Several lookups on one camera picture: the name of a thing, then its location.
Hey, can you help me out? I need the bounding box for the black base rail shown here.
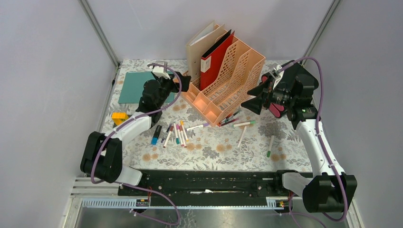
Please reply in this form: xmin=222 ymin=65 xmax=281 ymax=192
xmin=118 ymin=169 xmax=290 ymax=204

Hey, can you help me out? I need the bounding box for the magenta gel pen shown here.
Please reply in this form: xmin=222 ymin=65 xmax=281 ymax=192
xmin=219 ymin=118 xmax=239 ymax=127

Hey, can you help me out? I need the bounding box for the right aluminium frame post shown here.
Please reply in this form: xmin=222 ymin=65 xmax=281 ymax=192
xmin=304 ymin=0 xmax=342 ymax=57

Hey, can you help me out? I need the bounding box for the peach plastic file organizer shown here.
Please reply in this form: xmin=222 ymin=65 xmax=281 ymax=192
xmin=182 ymin=37 xmax=266 ymax=126

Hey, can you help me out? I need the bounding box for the white marker dark green cap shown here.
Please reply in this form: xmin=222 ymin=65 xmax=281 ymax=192
xmin=266 ymin=135 xmax=275 ymax=158

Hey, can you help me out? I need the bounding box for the left aluminium frame post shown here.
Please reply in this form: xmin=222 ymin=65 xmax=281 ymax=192
xmin=78 ymin=0 xmax=120 ymax=68

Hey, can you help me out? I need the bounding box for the aluminium frame post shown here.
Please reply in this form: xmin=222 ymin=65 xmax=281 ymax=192
xmin=78 ymin=0 xmax=120 ymax=68
xmin=304 ymin=0 xmax=342 ymax=57

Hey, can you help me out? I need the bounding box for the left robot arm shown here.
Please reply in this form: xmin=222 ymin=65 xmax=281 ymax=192
xmin=80 ymin=71 xmax=191 ymax=195

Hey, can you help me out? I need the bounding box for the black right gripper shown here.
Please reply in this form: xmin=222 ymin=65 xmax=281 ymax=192
xmin=241 ymin=74 xmax=297 ymax=115

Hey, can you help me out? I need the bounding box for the green gel pen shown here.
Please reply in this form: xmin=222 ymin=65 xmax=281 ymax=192
xmin=219 ymin=109 xmax=240 ymax=125

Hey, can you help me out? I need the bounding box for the grey slotted cable duct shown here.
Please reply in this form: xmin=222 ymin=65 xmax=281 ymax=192
xmin=82 ymin=197 xmax=288 ymax=210

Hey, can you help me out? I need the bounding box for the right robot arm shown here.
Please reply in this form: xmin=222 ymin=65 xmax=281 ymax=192
xmin=241 ymin=75 xmax=357 ymax=213

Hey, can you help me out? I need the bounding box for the white marker yellow cap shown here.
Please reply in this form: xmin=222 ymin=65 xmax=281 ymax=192
xmin=180 ymin=120 xmax=189 ymax=142

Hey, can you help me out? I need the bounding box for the yellow building block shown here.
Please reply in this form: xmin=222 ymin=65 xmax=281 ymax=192
xmin=111 ymin=112 xmax=129 ymax=126

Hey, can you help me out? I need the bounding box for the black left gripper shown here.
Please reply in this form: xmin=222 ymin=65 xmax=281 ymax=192
xmin=154 ymin=72 xmax=191 ymax=108

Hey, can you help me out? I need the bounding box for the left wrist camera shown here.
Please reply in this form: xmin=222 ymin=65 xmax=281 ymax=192
xmin=152 ymin=61 xmax=170 ymax=79

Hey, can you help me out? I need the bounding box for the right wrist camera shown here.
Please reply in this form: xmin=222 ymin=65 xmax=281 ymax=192
xmin=269 ymin=65 xmax=284 ymax=89

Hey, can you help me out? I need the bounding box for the orange gel pen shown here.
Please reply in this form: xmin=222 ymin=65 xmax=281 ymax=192
xmin=218 ymin=114 xmax=232 ymax=125

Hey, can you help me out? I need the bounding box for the white marker brown cap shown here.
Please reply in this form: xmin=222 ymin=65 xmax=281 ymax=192
xmin=163 ymin=125 xmax=173 ymax=148

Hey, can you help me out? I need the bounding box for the beige file binder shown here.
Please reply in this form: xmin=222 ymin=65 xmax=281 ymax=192
xmin=185 ymin=20 xmax=226 ymax=82

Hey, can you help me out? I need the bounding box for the black pink drawer unit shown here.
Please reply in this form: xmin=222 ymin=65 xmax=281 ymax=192
xmin=274 ymin=63 xmax=319 ymax=121

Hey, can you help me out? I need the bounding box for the white marker purple cap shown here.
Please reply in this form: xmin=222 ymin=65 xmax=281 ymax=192
xmin=186 ymin=123 xmax=209 ymax=131

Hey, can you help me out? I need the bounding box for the purple clear gel pen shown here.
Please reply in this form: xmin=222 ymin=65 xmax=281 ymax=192
xmin=161 ymin=123 xmax=172 ymax=143

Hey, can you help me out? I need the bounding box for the white marker pink cap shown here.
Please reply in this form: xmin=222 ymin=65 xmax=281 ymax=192
xmin=176 ymin=124 xmax=184 ymax=147

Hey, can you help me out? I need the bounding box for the teal file folder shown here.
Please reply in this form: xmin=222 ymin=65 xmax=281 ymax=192
xmin=118 ymin=72 xmax=173 ymax=105

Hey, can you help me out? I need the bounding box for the red file folder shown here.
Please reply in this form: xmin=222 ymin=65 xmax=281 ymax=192
xmin=200 ymin=29 xmax=235 ymax=90

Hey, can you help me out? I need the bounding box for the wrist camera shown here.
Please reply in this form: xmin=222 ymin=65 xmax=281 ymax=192
xmin=152 ymin=61 xmax=170 ymax=79
xmin=269 ymin=65 xmax=284 ymax=89

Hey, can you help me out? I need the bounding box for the white marker teal cap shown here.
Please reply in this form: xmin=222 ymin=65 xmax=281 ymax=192
xmin=173 ymin=123 xmax=180 ymax=144

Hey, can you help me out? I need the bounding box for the white marker red-brown cap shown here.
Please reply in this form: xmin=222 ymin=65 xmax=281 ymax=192
xmin=237 ymin=125 xmax=248 ymax=148

